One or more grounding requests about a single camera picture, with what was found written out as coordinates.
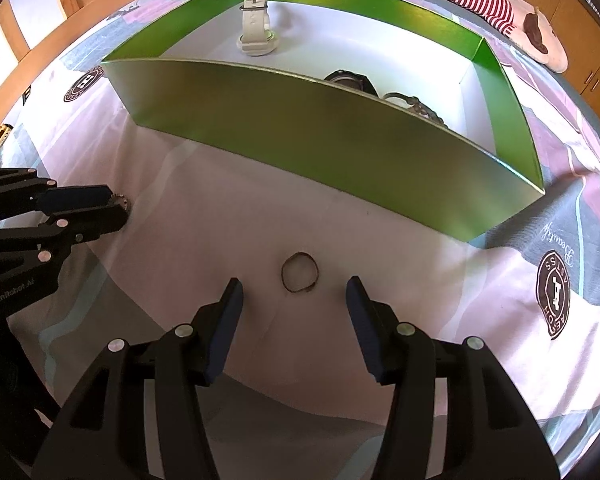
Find green cardboard box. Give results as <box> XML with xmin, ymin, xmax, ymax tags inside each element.
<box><xmin>101</xmin><ymin>0</ymin><xmax>546</xmax><ymax>243</ymax></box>

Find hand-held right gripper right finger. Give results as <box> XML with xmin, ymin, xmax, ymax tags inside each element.
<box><xmin>346</xmin><ymin>276</ymin><xmax>566</xmax><ymax>480</ymax></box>

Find printed bed sheet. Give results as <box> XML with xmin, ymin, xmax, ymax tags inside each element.
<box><xmin>0</xmin><ymin>0</ymin><xmax>600</xmax><ymax>480</ymax></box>

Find white wrist watch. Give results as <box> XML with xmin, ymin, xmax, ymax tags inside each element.
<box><xmin>236</xmin><ymin>0</ymin><xmax>280</xmax><ymax>57</ymax></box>

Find wooden wardrobe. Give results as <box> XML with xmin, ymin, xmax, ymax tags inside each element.
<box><xmin>460</xmin><ymin>0</ymin><xmax>600</xmax><ymax>153</ymax></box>

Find silver chain bracelet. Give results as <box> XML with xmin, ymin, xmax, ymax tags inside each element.
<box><xmin>382</xmin><ymin>91</ymin><xmax>448</xmax><ymax>128</ymax></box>

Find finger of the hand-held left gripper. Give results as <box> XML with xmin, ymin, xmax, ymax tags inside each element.
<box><xmin>0</xmin><ymin>206</ymin><xmax>129</xmax><ymax>264</ymax></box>
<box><xmin>0</xmin><ymin>169</ymin><xmax>115</xmax><ymax>231</ymax></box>

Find black wrist watch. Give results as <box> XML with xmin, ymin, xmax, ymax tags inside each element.
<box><xmin>323</xmin><ymin>70</ymin><xmax>380</xmax><ymax>98</ymax></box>

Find thin dark bangle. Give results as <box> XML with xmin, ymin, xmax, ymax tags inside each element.
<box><xmin>281</xmin><ymin>251</ymin><xmax>321</xmax><ymax>293</ymax></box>

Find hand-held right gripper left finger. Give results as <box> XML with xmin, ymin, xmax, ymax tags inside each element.
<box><xmin>31</xmin><ymin>277</ymin><xmax>244</xmax><ymax>480</ymax></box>

